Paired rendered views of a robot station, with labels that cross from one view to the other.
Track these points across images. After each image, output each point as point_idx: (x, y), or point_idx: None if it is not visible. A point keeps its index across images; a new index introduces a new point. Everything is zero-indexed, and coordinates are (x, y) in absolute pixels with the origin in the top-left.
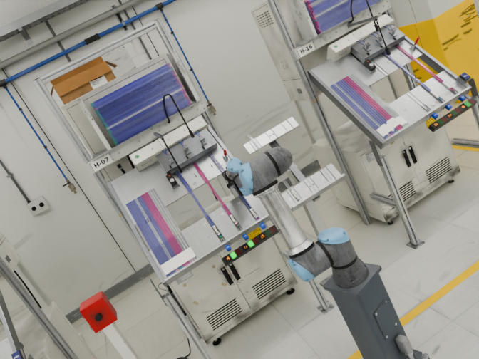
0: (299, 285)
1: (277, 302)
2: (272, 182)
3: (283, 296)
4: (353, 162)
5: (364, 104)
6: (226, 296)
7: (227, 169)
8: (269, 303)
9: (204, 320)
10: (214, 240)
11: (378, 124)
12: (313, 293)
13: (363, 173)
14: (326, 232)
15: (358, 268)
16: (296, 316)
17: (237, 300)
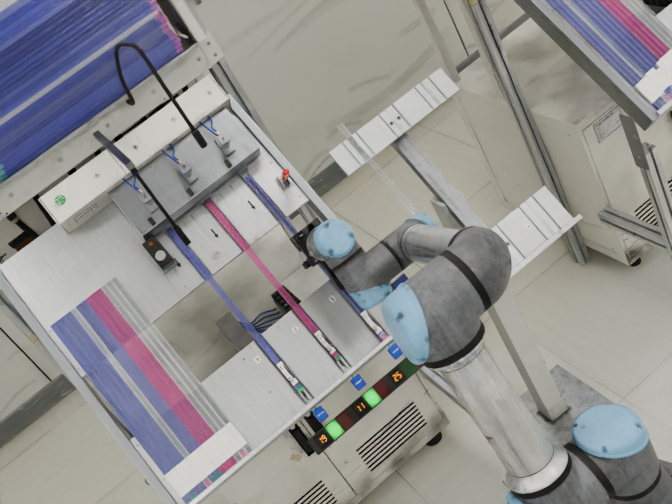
0: (451, 421)
1: (407, 465)
2: (475, 336)
3: (418, 450)
4: (560, 140)
5: (603, 17)
6: (302, 480)
7: (312, 245)
8: None
9: None
10: (286, 398)
11: (640, 70)
12: (488, 444)
13: (586, 167)
14: (592, 422)
15: (666, 492)
16: (459, 503)
17: (325, 484)
